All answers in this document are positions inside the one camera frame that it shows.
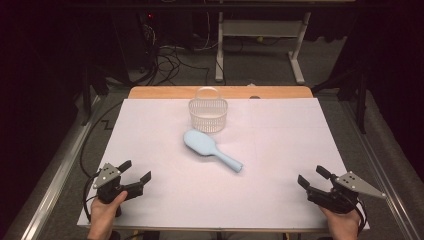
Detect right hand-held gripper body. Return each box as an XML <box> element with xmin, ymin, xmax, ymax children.
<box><xmin>306</xmin><ymin>170</ymin><xmax>388</xmax><ymax>215</ymax></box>

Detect bundle of floor cables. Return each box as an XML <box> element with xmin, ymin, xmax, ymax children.
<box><xmin>143</xmin><ymin>23</ymin><xmax>212</xmax><ymax>86</ymax></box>

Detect aluminium floor rail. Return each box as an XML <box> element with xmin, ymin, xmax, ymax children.
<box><xmin>339</xmin><ymin>99</ymin><xmax>424</xmax><ymax>240</ymax></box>
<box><xmin>19</xmin><ymin>96</ymin><xmax>101</xmax><ymax>240</ymax></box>

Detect white metal desk frame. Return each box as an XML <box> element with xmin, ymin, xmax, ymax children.
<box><xmin>214</xmin><ymin>11</ymin><xmax>313</xmax><ymax>86</ymax></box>

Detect light blue hairbrush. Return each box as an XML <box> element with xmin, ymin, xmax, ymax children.
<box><xmin>183</xmin><ymin>129</ymin><xmax>244</xmax><ymax>174</ymax></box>

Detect person's left hand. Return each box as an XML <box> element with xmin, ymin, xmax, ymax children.
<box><xmin>87</xmin><ymin>190</ymin><xmax>129</xmax><ymax>240</ymax></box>

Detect black floor cable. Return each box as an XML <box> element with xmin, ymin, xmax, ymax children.
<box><xmin>79</xmin><ymin>101</ymin><xmax>124</xmax><ymax>179</ymax></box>

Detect right hand-held gripper cable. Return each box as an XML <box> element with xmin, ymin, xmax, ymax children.
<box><xmin>346</xmin><ymin>193</ymin><xmax>368</xmax><ymax>235</ymax></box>

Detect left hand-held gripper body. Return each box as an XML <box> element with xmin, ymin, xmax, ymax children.
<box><xmin>93</xmin><ymin>162</ymin><xmax>144</xmax><ymax>218</ymax></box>

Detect white table cover sheet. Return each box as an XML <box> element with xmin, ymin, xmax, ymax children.
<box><xmin>77</xmin><ymin>97</ymin><xmax>370</xmax><ymax>231</ymax></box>

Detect black computer tower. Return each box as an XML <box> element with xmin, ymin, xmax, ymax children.
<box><xmin>111</xmin><ymin>9</ymin><xmax>159</xmax><ymax>73</ymax></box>

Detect hand-held gripper cable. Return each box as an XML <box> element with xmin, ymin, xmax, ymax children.
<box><xmin>82</xmin><ymin>171</ymin><xmax>101</xmax><ymax>223</ymax></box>
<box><xmin>346</xmin><ymin>193</ymin><xmax>368</xmax><ymax>235</ymax></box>

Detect left hand-held gripper cable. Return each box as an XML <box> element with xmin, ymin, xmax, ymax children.
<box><xmin>82</xmin><ymin>171</ymin><xmax>101</xmax><ymax>223</ymax></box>

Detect white plastic basket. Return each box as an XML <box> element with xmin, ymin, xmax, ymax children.
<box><xmin>188</xmin><ymin>86</ymin><xmax>229</xmax><ymax>134</ymax></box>

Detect person's right hand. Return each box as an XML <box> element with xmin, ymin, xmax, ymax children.
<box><xmin>319</xmin><ymin>206</ymin><xmax>363</xmax><ymax>240</ymax></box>

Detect black metal stand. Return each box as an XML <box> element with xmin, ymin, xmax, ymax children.
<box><xmin>311</xmin><ymin>66</ymin><xmax>369</xmax><ymax>134</ymax></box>
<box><xmin>81</xmin><ymin>63</ymin><xmax>109</xmax><ymax>126</ymax></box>

